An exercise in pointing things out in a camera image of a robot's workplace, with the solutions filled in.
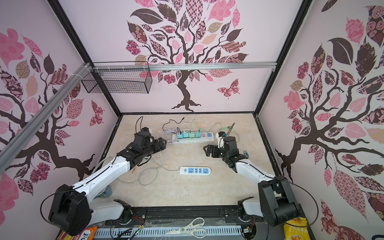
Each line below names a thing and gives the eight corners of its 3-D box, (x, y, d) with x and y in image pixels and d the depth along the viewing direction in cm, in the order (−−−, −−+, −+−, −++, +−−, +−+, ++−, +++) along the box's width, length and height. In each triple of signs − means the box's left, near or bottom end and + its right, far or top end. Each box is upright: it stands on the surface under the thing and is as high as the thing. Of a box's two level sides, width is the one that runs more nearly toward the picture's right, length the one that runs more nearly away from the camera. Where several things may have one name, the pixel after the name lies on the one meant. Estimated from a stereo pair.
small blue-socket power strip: (179, 175, 90) (178, 173, 87) (179, 168, 92) (179, 166, 90) (211, 175, 90) (211, 173, 87) (210, 168, 92) (210, 166, 90)
